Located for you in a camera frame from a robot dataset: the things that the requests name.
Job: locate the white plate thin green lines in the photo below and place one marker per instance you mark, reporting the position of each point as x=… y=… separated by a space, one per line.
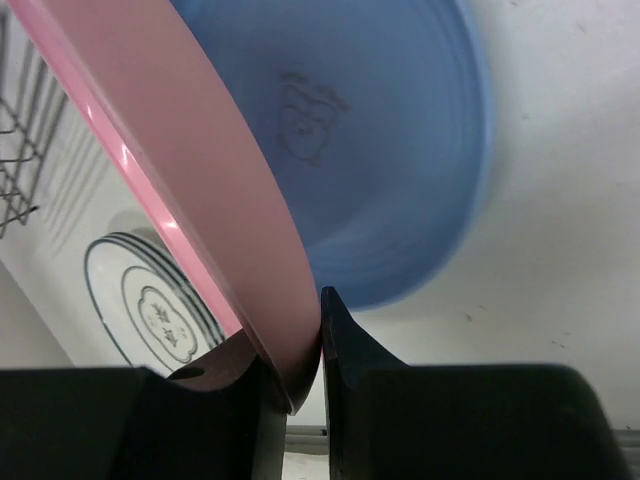
x=146 y=305

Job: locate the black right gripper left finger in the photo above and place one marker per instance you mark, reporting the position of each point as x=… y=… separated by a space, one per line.
x=212 y=419

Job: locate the pink plate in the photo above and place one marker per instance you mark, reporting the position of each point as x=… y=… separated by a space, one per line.
x=165 y=118

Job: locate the light blue plate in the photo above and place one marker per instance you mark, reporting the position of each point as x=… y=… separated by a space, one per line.
x=376 y=120

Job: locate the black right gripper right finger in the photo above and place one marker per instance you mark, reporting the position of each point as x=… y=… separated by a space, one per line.
x=385 y=417

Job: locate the metal wire dish rack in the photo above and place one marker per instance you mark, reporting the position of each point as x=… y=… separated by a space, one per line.
x=32 y=106

